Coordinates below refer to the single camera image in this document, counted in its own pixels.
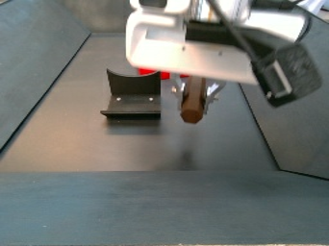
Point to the red shape sorter board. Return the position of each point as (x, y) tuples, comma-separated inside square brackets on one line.
[(165, 75)]

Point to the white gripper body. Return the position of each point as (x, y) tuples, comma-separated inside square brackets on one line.
[(158, 46)]

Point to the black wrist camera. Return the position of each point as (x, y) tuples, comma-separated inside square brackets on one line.
[(286, 74)]

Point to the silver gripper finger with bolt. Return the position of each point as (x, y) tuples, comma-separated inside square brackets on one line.
[(213, 90)]

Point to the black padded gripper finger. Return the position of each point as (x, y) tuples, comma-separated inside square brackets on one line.
[(178, 88)]

